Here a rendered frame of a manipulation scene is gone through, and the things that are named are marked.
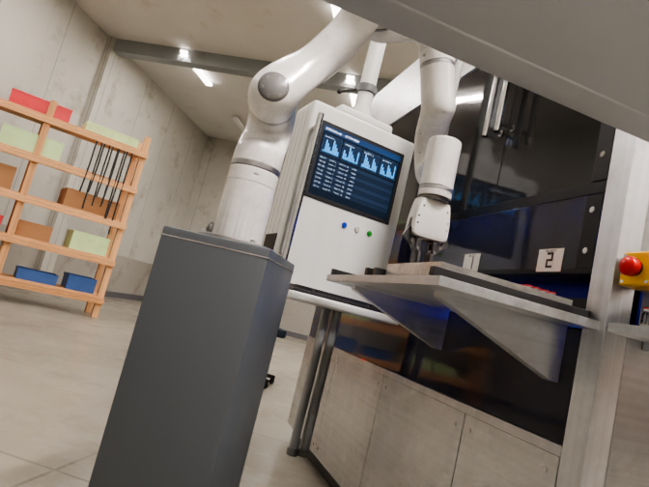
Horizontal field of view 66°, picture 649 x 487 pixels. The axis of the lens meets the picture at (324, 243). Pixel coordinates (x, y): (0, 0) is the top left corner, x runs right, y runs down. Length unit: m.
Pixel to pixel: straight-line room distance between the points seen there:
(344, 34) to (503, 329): 0.79
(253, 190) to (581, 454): 0.90
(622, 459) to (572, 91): 1.16
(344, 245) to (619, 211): 1.05
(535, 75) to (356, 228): 1.84
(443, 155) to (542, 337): 0.48
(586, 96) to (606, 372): 1.07
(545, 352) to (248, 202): 0.75
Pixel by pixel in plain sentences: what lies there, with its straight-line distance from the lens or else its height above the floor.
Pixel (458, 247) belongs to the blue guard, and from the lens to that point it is 1.74.
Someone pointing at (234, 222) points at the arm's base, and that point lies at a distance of 1.15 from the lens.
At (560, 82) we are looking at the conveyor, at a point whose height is 0.84.
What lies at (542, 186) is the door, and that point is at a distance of 1.51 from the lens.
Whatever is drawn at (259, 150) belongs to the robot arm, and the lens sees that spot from 1.18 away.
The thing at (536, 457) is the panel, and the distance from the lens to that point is 1.32.
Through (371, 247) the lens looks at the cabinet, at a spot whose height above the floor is 1.06.
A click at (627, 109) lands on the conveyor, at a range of 0.19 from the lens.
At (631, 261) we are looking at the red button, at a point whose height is 1.00.
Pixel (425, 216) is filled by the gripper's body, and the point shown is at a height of 1.04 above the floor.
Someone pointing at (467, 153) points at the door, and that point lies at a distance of 1.91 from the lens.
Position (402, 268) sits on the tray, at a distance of 1.19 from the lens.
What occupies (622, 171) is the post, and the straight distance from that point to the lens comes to 1.31.
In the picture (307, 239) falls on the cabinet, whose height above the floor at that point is 1.01.
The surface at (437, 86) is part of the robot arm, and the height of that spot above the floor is 1.37.
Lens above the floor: 0.76
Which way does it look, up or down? 8 degrees up
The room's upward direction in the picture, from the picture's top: 14 degrees clockwise
